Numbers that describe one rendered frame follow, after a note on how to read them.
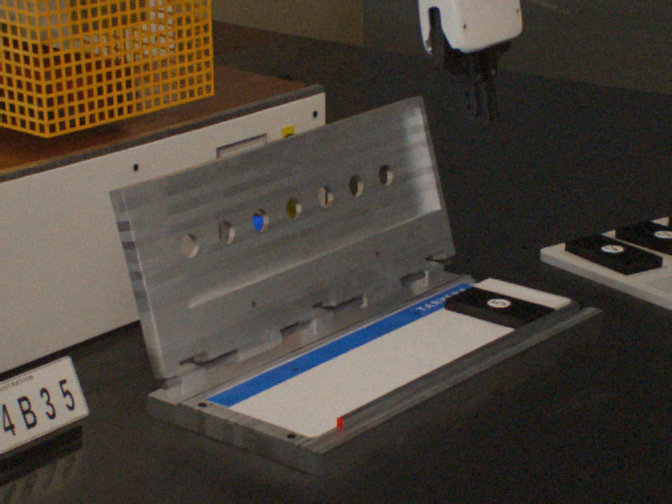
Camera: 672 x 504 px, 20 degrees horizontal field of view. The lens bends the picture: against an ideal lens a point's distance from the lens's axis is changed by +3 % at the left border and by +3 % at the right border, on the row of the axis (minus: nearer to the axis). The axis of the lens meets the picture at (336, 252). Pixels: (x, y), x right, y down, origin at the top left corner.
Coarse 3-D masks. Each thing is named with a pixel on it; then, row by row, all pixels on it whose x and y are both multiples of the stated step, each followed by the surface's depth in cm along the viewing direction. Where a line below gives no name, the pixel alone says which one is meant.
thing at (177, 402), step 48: (432, 288) 193; (288, 336) 179; (336, 336) 180; (528, 336) 180; (576, 336) 184; (192, 384) 168; (432, 384) 169; (480, 384) 172; (240, 432) 161; (288, 432) 159; (336, 432) 159; (384, 432) 162
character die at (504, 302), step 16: (480, 288) 190; (448, 304) 187; (464, 304) 186; (480, 304) 186; (496, 304) 186; (512, 304) 186; (528, 304) 186; (496, 320) 184; (512, 320) 182; (528, 320) 182
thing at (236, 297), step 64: (320, 128) 183; (384, 128) 192; (128, 192) 164; (192, 192) 171; (256, 192) 177; (384, 192) 191; (128, 256) 165; (192, 256) 170; (256, 256) 176; (320, 256) 182; (384, 256) 189; (448, 256) 197; (192, 320) 168; (256, 320) 174
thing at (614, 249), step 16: (576, 240) 208; (592, 240) 209; (608, 240) 208; (592, 256) 205; (608, 256) 203; (624, 256) 204; (640, 256) 204; (656, 256) 203; (624, 272) 201; (640, 272) 202
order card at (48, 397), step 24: (0, 384) 160; (24, 384) 162; (48, 384) 163; (72, 384) 165; (0, 408) 160; (24, 408) 161; (48, 408) 163; (72, 408) 165; (0, 432) 159; (24, 432) 161; (48, 432) 162
